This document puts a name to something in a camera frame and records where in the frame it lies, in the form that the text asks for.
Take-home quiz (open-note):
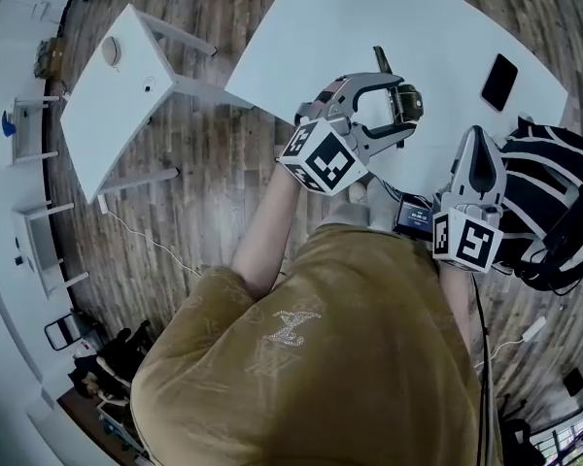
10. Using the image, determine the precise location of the black backpack with white stripes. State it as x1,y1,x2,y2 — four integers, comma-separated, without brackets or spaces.
494,116,583,296

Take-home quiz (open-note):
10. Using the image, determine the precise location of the white cable with adapter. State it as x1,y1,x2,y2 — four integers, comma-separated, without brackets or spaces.
96,195,201,277

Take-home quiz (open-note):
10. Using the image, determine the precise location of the round beige disc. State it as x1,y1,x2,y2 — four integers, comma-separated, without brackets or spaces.
100,36,125,73

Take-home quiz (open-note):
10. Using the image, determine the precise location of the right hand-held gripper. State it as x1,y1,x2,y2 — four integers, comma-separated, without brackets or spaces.
431,125,506,275

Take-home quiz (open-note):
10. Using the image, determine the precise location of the black folding chair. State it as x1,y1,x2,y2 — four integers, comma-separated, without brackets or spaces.
43,312,81,354

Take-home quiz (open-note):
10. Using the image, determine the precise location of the person's ochre patterned shirt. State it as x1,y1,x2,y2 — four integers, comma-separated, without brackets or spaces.
129,223,495,466

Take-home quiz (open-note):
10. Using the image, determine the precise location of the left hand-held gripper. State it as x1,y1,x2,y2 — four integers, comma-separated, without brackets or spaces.
276,71,418,198

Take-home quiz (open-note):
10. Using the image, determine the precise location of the person's left forearm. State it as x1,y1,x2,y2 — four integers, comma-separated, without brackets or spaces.
229,161,303,301

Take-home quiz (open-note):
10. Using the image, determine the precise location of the person's grey socked foot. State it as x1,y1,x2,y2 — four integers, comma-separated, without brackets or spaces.
366,175,401,233
319,182,371,228

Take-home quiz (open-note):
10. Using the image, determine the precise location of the white power strip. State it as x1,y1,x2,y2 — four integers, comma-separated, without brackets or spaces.
521,315,549,345

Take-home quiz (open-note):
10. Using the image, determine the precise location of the black smartphone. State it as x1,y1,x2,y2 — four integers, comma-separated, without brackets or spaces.
480,52,520,114

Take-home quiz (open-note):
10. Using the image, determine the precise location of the person's right forearm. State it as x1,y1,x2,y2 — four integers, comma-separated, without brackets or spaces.
436,258,483,363

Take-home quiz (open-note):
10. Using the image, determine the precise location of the black cable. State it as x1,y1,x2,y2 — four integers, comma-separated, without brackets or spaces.
469,273,498,466

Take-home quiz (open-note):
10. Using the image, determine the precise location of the white shelf unit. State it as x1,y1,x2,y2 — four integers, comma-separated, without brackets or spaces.
8,93,90,301

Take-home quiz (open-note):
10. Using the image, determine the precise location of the small white side table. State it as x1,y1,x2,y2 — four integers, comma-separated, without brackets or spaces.
59,3,219,205

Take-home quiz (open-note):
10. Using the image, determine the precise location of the small black box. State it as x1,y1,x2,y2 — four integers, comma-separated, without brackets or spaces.
562,368,583,398

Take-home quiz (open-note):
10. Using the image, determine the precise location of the dark metal object with strap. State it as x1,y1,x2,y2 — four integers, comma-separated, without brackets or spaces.
372,45,425,126

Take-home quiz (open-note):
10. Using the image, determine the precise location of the brown cardboard box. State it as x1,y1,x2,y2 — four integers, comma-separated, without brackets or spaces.
32,38,65,81

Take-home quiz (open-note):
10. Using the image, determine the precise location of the small black screen device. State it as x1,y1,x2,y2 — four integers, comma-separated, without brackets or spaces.
393,192,434,242

